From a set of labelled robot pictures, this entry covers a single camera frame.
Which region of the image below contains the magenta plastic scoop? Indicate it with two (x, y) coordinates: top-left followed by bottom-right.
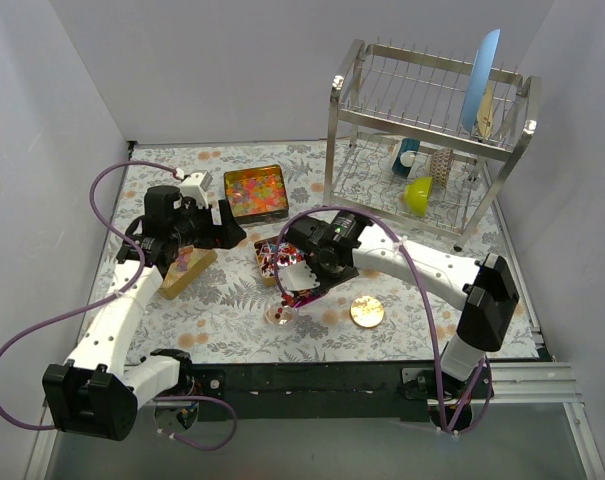
(286, 288), (326, 309)

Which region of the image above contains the gold tin with lollipops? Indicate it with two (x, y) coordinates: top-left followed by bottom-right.
(253, 237), (304, 287)

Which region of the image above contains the clear glass jar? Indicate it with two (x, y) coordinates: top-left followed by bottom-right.
(263, 301), (298, 329)

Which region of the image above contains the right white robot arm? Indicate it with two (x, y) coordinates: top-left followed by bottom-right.
(275, 208), (520, 398)

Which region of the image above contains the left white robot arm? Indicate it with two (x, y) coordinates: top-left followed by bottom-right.
(42, 186), (246, 441)

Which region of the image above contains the gold tin with pale candies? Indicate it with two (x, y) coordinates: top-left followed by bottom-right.
(158, 246), (218, 300)

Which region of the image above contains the gold tin with jelly candies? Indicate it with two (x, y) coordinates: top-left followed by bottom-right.
(223, 164), (289, 225)

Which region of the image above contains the round gold lid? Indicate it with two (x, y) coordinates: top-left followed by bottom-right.
(349, 295), (385, 329)

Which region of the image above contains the yellow-green plastic bowl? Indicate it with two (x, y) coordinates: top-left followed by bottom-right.
(403, 176), (433, 217)

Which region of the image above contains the teal cup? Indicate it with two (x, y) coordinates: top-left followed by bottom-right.
(392, 138), (420, 178)

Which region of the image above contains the floral tablecloth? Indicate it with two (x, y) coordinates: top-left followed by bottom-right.
(76, 139), (541, 365)

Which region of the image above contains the patterned mug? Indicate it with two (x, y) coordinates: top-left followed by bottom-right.
(429, 148), (455, 187)

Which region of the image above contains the steel dish rack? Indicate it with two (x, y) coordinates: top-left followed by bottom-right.
(323, 39), (541, 251)

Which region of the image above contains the cream patterned plate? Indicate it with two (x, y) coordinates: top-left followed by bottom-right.
(475, 84), (494, 142)

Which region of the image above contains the blue plate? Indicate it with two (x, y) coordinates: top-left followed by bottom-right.
(460, 29), (501, 133)

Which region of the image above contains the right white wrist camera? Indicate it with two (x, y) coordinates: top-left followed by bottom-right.
(278, 261), (320, 292)

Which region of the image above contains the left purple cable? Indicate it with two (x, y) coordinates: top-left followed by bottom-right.
(0, 162), (238, 451)

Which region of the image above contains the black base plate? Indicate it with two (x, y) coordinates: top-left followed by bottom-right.
(136, 360), (501, 424)

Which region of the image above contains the aluminium rail frame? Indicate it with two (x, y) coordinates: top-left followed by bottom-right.
(27, 361), (605, 479)

